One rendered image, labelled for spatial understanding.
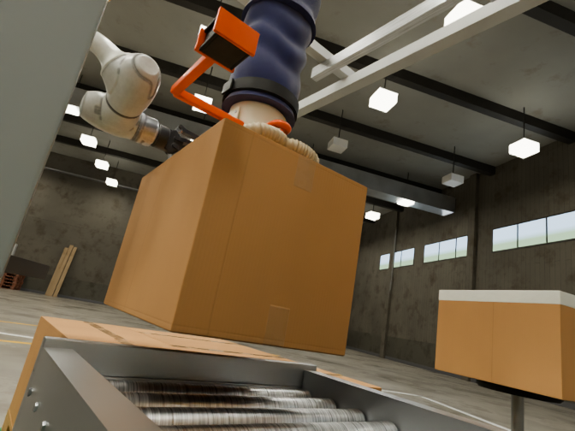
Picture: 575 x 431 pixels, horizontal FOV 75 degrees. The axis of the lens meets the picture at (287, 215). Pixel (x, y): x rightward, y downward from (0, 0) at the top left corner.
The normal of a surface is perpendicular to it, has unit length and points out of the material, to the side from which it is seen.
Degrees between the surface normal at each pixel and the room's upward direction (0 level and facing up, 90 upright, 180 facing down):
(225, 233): 91
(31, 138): 90
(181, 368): 90
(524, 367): 90
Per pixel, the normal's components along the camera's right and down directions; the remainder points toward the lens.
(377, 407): -0.76, -0.30
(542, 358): -0.88, -0.27
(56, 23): 0.63, -0.11
